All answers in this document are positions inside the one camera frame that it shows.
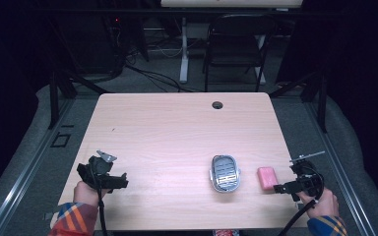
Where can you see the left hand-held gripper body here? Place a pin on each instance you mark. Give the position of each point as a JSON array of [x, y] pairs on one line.
[[95, 168]]

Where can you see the pink soap bar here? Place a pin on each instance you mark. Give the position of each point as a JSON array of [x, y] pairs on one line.
[[267, 178]]

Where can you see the white desk with legs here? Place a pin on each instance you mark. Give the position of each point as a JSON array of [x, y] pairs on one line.
[[184, 59]]

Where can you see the person's left hand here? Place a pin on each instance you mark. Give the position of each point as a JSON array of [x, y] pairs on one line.
[[85, 195]]

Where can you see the dark computer case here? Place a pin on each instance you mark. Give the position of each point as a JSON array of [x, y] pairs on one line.
[[92, 42]]

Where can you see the black metal stand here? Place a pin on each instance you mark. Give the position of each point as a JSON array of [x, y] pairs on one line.
[[321, 105], [54, 98]]

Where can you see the person's right hand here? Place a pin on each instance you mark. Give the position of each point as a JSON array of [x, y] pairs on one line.
[[323, 205]]

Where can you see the black folding chair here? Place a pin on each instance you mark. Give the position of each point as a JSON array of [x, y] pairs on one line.
[[236, 49]]

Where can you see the aluminium floor rail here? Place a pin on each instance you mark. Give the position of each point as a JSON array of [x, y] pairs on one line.
[[29, 177], [341, 177]]

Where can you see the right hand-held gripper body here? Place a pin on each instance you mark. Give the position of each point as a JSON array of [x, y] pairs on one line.
[[306, 180]]

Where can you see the grey soap dish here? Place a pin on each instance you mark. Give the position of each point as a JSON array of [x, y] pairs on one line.
[[224, 173]]

